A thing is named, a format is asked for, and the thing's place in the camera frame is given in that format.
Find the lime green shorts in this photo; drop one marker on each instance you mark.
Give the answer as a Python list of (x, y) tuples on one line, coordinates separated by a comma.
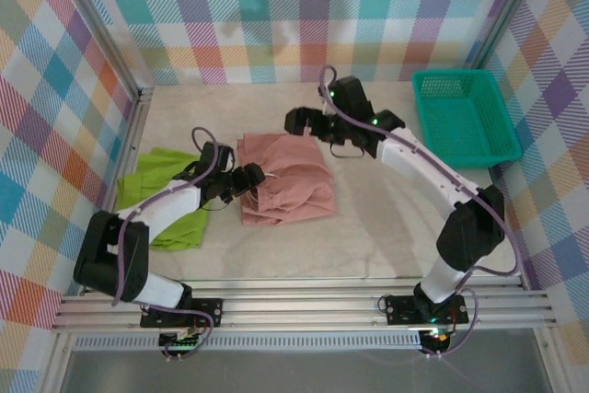
[(138, 181)]

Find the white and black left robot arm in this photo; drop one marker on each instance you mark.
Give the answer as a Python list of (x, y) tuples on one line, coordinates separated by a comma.
[(161, 209)]

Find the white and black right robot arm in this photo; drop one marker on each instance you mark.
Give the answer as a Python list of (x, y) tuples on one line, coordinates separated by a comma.
[(423, 167)]

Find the teal plastic basket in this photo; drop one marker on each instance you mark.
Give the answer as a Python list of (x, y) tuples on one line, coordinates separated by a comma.
[(460, 135)]

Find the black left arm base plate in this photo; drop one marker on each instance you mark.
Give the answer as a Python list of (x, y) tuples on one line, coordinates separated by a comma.
[(209, 310)]

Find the long aluminium frame rail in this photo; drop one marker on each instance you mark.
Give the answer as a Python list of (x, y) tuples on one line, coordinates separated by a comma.
[(299, 305)]

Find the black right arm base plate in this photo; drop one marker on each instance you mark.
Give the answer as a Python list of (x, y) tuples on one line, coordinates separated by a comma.
[(400, 312)]

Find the aluminium corner post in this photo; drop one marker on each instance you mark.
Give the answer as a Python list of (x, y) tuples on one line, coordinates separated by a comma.
[(511, 2), (92, 15)]

